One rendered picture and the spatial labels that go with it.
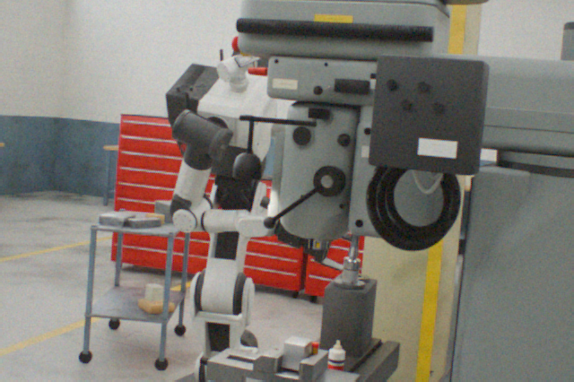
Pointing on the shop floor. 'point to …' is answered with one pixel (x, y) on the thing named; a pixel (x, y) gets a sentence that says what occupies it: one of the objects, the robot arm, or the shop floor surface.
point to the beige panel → (421, 308)
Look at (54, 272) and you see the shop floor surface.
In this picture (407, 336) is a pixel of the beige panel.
